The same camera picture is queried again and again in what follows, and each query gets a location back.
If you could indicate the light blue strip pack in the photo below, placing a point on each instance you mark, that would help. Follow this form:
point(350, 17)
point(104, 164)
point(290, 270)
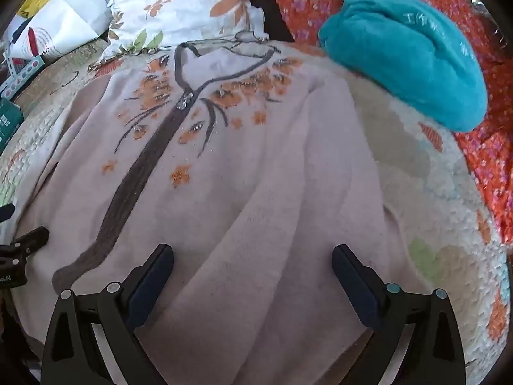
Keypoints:
point(24, 73)

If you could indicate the orange floral blanket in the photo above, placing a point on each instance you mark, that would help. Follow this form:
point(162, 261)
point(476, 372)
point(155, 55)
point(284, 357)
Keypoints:
point(304, 0)

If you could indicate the white perforated metal bar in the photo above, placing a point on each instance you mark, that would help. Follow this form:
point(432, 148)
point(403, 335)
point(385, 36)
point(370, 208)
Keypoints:
point(10, 62)

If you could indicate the teal cardboard box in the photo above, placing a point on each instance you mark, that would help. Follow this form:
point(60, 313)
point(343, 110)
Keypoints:
point(10, 122)

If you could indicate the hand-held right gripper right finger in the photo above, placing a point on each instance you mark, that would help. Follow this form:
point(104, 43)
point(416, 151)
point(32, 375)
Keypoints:
point(356, 288)

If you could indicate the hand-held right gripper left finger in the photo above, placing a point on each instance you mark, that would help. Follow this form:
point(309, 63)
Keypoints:
point(150, 288)

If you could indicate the white floral pillow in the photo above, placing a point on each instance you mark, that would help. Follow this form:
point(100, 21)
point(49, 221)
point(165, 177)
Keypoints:
point(180, 8)

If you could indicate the pink embroidered sweater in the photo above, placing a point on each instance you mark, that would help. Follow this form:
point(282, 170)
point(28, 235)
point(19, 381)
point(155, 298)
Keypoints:
point(240, 208)

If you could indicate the white and yellow plastic bag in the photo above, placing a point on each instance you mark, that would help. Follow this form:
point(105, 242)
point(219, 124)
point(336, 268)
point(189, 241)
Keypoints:
point(68, 20)

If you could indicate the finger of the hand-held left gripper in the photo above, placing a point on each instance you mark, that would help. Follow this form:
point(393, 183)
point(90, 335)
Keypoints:
point(34, 236)

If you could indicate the cream fluffy printed blanket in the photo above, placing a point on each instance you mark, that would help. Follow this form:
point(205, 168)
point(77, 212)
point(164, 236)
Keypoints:
point(441, 228)

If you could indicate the teal fleece cloth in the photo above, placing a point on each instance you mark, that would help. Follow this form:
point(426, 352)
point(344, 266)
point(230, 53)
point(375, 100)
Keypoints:
point(400, 60)

